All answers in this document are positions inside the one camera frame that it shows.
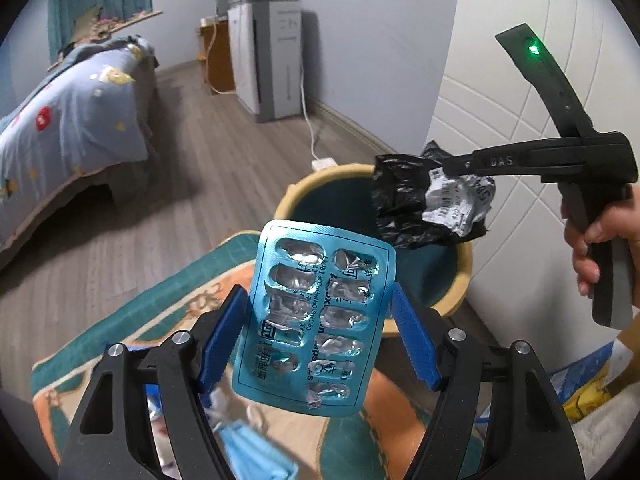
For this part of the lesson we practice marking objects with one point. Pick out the blue blister pack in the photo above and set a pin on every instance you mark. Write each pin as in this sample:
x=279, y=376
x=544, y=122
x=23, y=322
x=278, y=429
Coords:
x=310, y=310

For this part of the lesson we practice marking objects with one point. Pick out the grey bed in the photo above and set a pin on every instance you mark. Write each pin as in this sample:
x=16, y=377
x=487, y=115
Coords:
x=145, y=95

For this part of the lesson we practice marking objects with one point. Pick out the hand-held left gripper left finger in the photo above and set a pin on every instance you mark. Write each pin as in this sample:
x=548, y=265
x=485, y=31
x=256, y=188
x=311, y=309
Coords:
x=222, y=340

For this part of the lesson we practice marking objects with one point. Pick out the white plastic wrapper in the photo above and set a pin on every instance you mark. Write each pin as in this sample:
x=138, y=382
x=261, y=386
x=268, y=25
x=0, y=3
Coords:
x=225, y=410

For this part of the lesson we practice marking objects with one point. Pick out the white grey air purifier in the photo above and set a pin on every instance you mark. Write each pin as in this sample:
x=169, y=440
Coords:
x=270, y=55

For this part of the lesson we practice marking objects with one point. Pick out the person's right hand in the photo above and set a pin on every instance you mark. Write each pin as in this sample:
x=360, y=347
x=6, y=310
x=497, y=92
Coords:
x=585, y=260

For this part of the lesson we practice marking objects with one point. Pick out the printed blue blanket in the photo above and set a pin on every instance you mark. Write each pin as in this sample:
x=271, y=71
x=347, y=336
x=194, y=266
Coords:
x=65, y=125

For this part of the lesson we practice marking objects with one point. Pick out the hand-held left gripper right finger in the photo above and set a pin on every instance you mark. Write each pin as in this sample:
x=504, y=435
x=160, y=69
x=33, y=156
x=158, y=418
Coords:
x=415, y=340

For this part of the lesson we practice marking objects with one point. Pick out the yellow-rimmed teal trash bin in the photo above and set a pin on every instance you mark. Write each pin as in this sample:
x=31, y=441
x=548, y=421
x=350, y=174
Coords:
x=340, y=205

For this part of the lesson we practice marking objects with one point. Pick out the black plastic bag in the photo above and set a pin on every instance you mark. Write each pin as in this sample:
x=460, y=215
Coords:
x=400, y=210

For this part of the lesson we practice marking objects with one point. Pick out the blue face mask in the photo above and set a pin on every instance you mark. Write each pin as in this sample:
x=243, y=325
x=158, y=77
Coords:
x=250, y=452

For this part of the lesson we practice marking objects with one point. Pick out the yellow packet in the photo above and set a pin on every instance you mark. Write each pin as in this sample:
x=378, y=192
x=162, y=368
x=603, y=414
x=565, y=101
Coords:
x=587, y=397

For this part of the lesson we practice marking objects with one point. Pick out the teal and orange rug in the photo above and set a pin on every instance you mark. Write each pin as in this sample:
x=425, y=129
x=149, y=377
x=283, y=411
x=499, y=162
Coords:
x=150, y=305

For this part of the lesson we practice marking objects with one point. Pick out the white power strip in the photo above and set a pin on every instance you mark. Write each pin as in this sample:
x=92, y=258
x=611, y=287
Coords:
x=324, y=164

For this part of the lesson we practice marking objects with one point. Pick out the wooden cabinet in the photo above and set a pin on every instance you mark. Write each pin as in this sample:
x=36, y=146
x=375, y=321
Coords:
x=217, y=60

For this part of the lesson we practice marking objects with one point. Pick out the white receipt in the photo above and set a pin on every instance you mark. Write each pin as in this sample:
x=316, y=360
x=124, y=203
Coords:
x=450, y=202

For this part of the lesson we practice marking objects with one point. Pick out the ornate wooden headboard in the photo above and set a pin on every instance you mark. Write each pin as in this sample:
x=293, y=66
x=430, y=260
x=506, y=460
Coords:
x=105, y=25

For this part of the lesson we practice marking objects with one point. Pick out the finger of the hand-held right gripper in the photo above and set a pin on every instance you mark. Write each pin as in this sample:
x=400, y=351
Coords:
x=500, y=161

